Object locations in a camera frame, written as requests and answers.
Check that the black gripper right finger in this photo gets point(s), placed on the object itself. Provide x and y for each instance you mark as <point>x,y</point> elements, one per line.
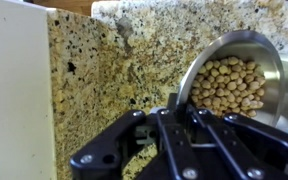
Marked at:
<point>250,143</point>

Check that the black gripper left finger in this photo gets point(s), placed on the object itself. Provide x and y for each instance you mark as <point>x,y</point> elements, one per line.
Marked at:
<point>117,146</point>

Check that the chickpeas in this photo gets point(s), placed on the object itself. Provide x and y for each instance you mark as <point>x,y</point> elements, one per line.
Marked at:
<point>227,86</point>

